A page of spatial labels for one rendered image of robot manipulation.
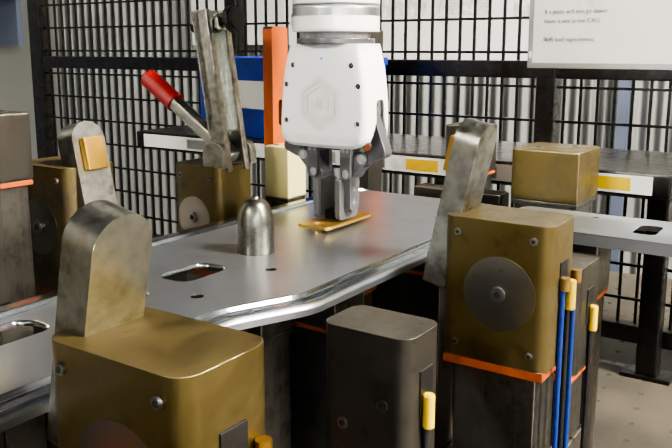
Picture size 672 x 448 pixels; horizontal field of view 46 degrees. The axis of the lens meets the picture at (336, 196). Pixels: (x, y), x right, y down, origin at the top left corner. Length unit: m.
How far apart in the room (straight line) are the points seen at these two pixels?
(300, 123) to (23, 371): 0.40
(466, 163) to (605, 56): 0.63
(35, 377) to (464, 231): 0.34
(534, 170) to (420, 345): 0.45
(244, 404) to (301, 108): 0.45
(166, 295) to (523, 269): 0.27
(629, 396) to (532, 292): 0.60
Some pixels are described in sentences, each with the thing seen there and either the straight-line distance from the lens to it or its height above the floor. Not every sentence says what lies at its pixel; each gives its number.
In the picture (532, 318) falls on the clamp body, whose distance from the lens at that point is 0.63.
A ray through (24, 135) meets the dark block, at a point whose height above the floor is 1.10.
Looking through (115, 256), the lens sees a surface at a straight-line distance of 0.38.
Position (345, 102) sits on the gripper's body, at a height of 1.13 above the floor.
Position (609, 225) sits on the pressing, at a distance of 0.84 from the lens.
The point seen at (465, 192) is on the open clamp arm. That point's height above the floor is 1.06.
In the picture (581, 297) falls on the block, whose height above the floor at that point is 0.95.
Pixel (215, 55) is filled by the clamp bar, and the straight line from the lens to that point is 0.86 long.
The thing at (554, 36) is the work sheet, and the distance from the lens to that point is 1.26.
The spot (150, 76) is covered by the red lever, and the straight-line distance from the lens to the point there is 0.94.
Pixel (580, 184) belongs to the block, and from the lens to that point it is 0.94.
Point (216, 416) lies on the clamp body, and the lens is 0.35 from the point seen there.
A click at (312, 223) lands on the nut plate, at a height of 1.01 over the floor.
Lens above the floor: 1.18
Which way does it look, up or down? 11 degrees down
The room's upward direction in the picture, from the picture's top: straight up
